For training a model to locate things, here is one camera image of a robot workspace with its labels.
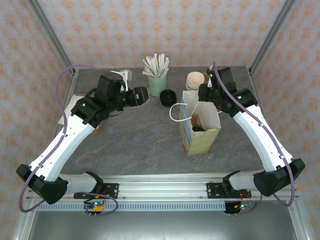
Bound landscape print paper gift bag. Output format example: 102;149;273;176
169;90;222;157

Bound pale green straw holder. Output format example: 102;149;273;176
147;73;168;97

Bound stack of paper cups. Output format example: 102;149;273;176
185;71;206;92

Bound white napkins on brown bag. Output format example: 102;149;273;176
58;93;101;136

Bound stack of black lids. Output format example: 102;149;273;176
159;89;178;108

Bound small circuit board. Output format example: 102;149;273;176
234;202;256;211
83;199;106;213

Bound grey metal sheet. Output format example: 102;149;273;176
26;211;300;240

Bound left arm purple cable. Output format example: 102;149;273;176
19;64;120;217

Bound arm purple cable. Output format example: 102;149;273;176
19;64;120;217
212;61;297;217

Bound aluminium upright post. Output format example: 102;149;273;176
26;0;76;76
249;0;298;73

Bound grey slotted cable duct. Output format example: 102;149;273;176
36;202;251;212

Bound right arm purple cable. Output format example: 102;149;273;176
212;61;297;217

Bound aluminium frame rail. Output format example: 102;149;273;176
286;199;310;240
12;199;38;240

